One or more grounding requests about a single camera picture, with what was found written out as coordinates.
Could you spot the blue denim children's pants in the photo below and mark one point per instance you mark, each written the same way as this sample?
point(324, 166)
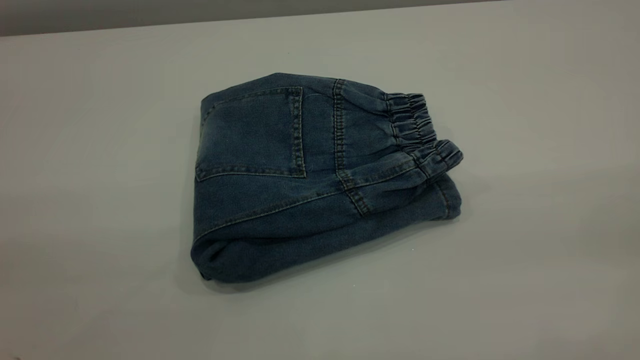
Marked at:
point(300, 200)

